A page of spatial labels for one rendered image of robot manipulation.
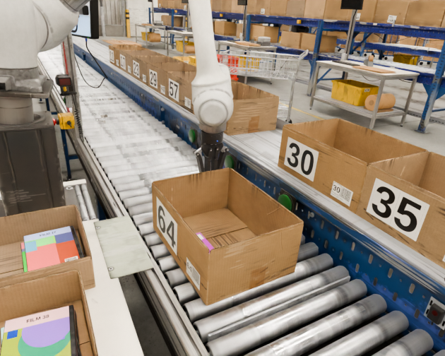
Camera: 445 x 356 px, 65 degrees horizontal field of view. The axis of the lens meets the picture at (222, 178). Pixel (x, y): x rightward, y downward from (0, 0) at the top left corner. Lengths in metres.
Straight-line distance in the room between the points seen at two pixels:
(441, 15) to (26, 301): 6.02
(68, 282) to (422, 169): 1.10
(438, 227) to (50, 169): 1.10
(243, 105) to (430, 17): 4.91
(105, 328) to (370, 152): 1.07
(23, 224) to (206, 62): 0.71
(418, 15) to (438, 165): 5.24
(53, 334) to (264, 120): 1.31
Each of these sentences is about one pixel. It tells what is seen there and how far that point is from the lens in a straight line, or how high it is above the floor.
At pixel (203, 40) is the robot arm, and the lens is 0.97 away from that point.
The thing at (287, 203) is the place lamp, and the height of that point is 0.83.
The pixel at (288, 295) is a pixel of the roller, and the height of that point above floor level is 0.74.
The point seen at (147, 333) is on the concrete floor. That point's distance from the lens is 1.88.
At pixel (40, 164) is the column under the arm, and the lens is 1.22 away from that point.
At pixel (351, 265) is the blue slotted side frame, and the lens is 1.17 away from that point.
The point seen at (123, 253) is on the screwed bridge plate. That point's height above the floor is 0.75.
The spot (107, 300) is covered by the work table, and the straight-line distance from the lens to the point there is 0.97.
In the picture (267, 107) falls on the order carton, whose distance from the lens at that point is 1.76.
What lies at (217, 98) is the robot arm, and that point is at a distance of 0.91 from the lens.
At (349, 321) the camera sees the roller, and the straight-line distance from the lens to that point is 0.99.
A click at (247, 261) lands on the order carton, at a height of 0.85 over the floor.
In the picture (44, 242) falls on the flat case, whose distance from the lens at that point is 1.12.
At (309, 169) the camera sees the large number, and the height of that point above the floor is 0.94.
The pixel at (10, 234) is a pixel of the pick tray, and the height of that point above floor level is 0.79.
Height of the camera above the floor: 1.42
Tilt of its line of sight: 26 degrees down
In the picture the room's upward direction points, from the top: 4 degrees clockwise
